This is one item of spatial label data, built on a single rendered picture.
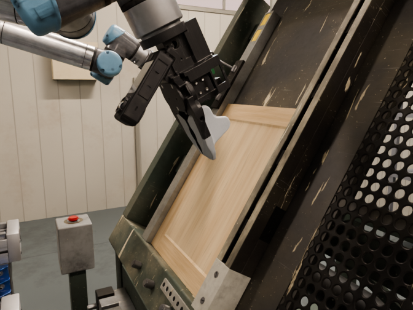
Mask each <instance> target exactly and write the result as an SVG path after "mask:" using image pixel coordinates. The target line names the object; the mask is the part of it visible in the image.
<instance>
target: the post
mask: <svg viewBox="0 0 413 310"><path fill-rule="evenodd" d="M68 276H69V292H70V300H71V310H87V306H88V305H89V304H88V294H87V276H86V270H83V271H78V272H73V273H69V274H68Z"/></svg>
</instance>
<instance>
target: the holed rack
mask: <svg viewBox="0 0 413 310"><path fill-rule="evenodd" d="M160 288H161V290H162V291H163V293H164V294H165V296H166V297H167V298H168V300H169V302H170V303H171V305H172V306H173V307H174V309H175V310H190V309H189V308H188V307H187V305H186V304H185V302H184V301H183V300H182V298H181V297H180V296H179V295H178V293H177V292H176V290H175V289H174V288H173V286H172V285H171V283H169V281H168V280H167V278H164V280H163V282H162V284H161V286H160Z"/></svg>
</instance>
